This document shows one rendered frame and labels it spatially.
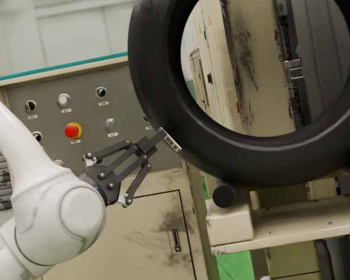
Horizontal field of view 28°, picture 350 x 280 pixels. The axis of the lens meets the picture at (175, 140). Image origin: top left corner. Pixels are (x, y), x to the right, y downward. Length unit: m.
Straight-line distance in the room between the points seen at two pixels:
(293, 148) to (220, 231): 0.22
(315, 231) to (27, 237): 0.60
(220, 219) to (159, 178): 0.73
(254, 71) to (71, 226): 0.87
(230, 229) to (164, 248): 0.76
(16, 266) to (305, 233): 0.57
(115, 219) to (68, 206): 1.16
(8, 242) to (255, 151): 0.52
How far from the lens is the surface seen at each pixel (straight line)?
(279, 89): 1.75
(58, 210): 1.00
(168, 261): 2.15
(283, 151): 1.38
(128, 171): 1.31
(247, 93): 1.75
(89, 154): 1.30
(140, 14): 1.42
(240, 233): 1.40
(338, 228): 1.41
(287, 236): 1.41
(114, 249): 2.17
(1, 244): 1.16
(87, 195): 1.01
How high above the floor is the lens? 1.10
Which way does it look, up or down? 3 degrees down
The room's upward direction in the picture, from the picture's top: 11 degrees counter-clockwise
